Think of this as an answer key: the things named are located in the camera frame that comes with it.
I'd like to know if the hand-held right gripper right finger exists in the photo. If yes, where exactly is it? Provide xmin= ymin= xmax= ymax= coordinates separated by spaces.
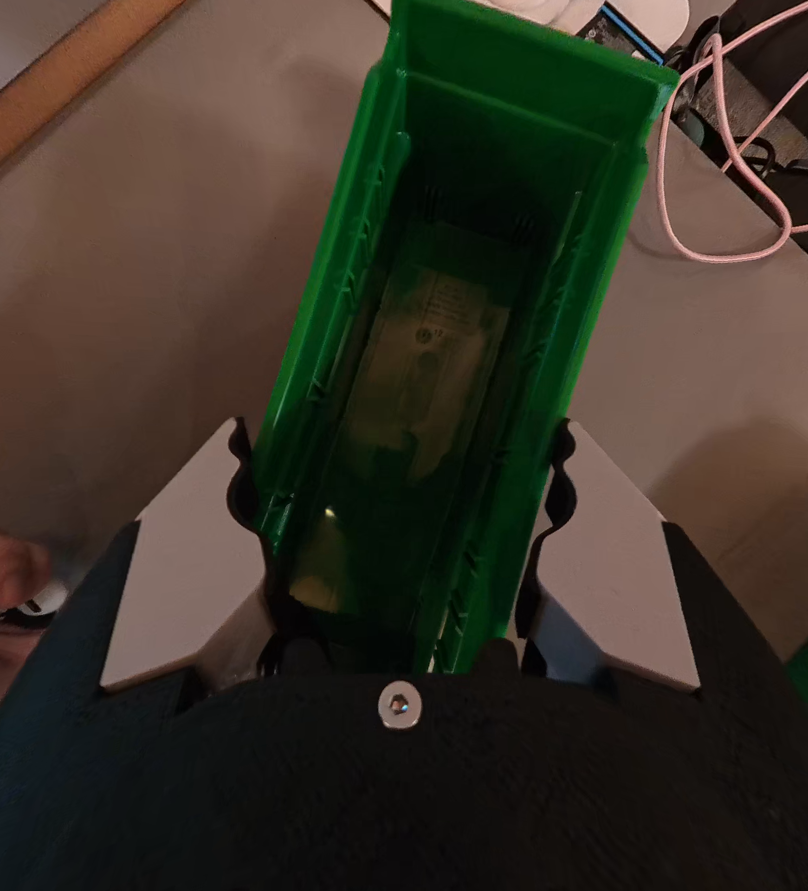
xmin=515 ymin=418 xmax=700 ymax=693

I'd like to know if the black box with blue edge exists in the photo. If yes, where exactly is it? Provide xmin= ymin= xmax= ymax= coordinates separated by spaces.
xmin=585 ymin=6 xmax=664 ymax=61

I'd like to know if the white document stand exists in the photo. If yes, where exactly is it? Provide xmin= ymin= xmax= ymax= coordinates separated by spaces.
xmin=504 ymin=0 xmax=692 ymax=53

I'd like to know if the pink cable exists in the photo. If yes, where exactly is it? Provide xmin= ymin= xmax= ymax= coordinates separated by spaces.
xmin=656 ymin=26 xmax=808 ymax=263

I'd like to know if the wood-edged side table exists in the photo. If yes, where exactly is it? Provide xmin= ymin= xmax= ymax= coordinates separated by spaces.
xmin=0 ymin=0 xmax=189 ymax=203

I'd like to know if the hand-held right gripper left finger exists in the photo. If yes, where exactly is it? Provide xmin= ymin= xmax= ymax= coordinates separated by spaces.
xmin=99 ymin=416 xmax=286 ymax=693

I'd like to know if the person's left hand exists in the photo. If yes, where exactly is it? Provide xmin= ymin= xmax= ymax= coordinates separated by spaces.
xmin=0 ymin=527 xmax=55 ymax=609

